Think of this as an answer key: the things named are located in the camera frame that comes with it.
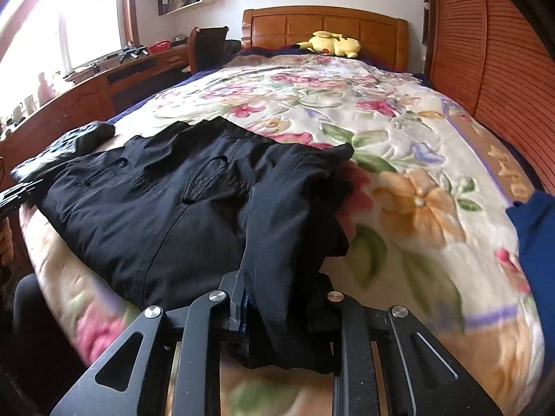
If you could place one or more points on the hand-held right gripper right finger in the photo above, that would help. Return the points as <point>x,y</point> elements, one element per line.
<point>347,333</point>

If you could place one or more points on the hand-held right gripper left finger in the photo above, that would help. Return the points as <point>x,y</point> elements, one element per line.
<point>234,303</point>

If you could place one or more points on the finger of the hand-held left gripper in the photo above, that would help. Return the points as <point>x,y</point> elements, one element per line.
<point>17,193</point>

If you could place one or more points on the black pants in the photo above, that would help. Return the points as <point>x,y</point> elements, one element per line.
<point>151,208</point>

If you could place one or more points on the dark folded cloth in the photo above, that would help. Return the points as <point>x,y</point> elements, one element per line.
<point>86,136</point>

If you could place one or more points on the long wooden cabinet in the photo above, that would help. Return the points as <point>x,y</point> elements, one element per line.
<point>78,104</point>

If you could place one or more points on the brown jar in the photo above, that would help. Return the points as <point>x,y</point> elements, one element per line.
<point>45,89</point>

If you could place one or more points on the floral blanket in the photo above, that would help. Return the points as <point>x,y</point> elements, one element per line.
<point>390,160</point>

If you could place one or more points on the dark grey gadget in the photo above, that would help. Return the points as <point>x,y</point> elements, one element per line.
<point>130,52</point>

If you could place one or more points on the blue bedsheet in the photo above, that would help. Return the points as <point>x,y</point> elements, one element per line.
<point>173,86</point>

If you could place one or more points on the window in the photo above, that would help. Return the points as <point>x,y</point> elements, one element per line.
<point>86,17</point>

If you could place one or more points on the red basket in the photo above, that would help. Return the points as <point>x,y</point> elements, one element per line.
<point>159,47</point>

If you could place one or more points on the blue cloth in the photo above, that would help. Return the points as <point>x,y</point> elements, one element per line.
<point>535,234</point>

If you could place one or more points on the dark wooden chair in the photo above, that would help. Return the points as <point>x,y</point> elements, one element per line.
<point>210,47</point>

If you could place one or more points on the yellow plush toy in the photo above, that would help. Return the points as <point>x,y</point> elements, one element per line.
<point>329,43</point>

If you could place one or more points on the wooden bed headboard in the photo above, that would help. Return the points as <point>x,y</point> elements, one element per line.
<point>303,21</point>

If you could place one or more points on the wooden louvred wardrobe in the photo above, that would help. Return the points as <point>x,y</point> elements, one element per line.
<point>490,52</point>

